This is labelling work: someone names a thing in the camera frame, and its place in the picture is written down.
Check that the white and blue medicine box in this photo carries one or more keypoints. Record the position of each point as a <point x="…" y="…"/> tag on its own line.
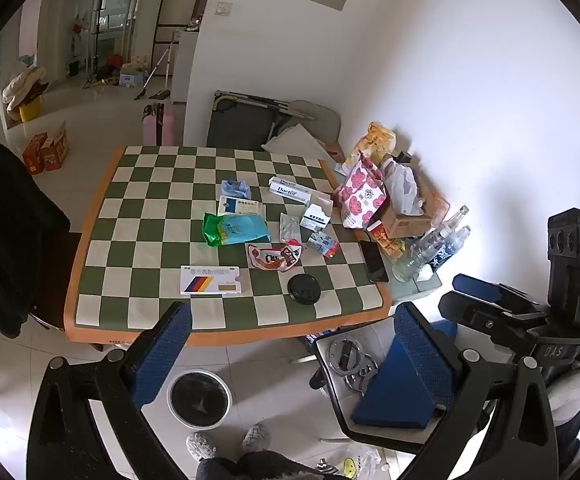
<point x="240" y="206"/>

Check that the dark grey folded cot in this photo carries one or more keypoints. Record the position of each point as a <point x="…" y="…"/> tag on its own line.
<point x="240" y="120"/>

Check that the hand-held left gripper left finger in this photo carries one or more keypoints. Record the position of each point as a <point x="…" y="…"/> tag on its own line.
<point x="162" y="355"/>

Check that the red snack wrapper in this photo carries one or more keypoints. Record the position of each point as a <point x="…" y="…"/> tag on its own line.
<point x="275" y="257"/>

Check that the plastic bottle with blue label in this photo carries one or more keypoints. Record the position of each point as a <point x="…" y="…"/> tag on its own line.
<point x="450" y="247"/>

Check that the pink suitcase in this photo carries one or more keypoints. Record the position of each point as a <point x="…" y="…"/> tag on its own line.
<point x="159" y="124"/>

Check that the pink floral paper bag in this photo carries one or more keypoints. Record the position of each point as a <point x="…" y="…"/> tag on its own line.
<point x="362" y="195"/>

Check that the beige chair back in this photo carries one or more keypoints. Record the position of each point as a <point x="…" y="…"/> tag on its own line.
<point x="322" y="117"/>

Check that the black metal frame chair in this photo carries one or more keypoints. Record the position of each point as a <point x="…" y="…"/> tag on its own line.
<point x="342" y="425"/>

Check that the white toothpaste box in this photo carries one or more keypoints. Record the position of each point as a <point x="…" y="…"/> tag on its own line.
<point x="290" y="190"/>

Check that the white cabinet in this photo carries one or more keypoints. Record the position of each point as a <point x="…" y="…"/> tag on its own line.
<point x="185" y="67"/>

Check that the orange cardboard box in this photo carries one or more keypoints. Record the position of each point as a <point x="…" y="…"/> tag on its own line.
<point x="33" y="154"/>
<point x="55" y="149"/>

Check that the silver blister pack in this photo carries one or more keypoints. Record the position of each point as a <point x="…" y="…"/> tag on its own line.
<point x="290" y="227"/>

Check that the person's legs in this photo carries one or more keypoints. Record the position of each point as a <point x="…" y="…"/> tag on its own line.
<point x="255" y="466"/>

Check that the small white box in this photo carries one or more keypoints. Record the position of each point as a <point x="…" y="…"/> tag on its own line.
<point x="318" y="212"/>

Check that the grey fluffy slipper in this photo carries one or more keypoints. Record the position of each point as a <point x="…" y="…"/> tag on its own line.
<point x="256" y="436"/>
<point x="200" y="446"/>

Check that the dark wooden coat rack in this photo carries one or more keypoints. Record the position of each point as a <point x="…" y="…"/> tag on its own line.
<point x="100" y="20"/>

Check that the blue tissue packet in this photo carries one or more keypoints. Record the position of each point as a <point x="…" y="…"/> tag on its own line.
<point x="235" y="188"/>

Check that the pile of beige bedding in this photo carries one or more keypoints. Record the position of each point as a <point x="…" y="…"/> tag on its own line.
<point x="23" y="85"/>

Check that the black smartphone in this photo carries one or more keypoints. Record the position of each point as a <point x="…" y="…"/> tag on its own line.
<point x="374" y="261"/>

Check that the white round trash bin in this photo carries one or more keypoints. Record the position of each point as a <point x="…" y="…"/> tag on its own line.
<point x="199" y="400"/>

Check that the yellow snack bag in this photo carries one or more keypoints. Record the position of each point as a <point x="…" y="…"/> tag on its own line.
<point x="377" y="140"/>

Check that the blue foam wedge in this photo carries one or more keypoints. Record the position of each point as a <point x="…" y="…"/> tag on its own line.
<point x="395" y="390"/>

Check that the white wall switch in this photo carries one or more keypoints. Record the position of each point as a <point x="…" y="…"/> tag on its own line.
<point x="223" y="8"/>

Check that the green checkered tablecloth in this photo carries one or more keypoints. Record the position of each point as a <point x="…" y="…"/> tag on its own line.
<point x="169" y="220"/>

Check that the black round lid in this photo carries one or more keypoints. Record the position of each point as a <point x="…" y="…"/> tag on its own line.
<point x="304" y="290"/>

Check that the orange snack packet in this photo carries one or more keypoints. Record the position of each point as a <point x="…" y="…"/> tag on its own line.
<point x="386" y="241"/>

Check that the brown cardboard box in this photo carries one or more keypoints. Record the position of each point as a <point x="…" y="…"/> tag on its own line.
<point x="407" y="224"/>

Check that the white box with coloured stripes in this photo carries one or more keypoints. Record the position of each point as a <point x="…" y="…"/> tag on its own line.
<point x="211" y="281"/>

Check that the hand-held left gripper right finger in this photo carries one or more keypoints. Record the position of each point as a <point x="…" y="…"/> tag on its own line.
<point x="422" y="355"/>

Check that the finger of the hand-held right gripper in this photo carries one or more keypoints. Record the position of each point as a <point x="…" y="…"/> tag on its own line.
<point x="480" y="285"/>
<point x="490" y="322"/>

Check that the small blue snack packet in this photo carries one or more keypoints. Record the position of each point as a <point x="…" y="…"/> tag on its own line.
<point x="323" y="244"/>

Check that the white plastic bag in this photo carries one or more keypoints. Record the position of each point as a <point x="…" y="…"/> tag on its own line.
<point x="402" y="185"/>

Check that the green wet wipe packet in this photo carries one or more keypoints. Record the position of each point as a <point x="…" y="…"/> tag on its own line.
<point x="235" y="230"/>

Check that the yellow smiley plastic bag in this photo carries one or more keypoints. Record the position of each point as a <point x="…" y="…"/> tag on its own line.
<point x="352" y="466"/>

